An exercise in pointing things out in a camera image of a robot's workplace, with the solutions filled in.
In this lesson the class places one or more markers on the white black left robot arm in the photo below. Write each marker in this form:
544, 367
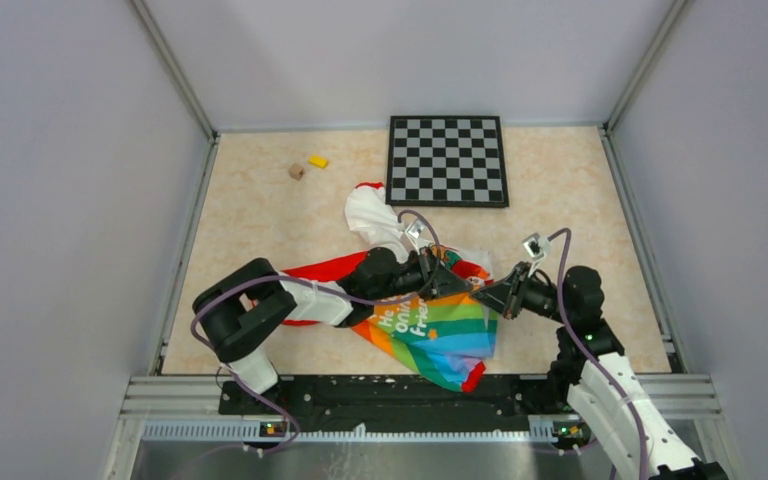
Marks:
235, 316

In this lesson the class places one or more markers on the yellow block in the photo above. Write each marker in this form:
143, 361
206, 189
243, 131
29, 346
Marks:
318, 161

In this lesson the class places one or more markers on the white colourful cartoon jacket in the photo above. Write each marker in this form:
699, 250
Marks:
444, 340

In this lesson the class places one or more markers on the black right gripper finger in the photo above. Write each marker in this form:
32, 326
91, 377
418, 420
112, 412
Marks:
500, 300
510, 282

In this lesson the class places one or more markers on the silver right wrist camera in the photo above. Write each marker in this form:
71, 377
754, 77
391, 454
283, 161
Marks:
537, 247

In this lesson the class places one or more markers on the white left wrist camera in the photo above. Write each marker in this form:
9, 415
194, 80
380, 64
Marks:
413, 234

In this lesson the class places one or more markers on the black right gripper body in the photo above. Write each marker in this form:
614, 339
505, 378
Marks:
535, 297

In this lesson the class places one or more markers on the black grey checkerboard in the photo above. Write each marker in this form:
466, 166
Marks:
455, 161

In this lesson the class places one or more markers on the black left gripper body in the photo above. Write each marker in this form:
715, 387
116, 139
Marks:
425, 274

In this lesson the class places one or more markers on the tan wooden block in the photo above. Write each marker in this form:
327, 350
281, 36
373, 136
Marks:
296, 171

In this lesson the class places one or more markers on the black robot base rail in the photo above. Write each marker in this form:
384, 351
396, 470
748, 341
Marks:
412, 404

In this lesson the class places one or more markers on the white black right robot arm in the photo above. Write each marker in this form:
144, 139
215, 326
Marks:
592, 375

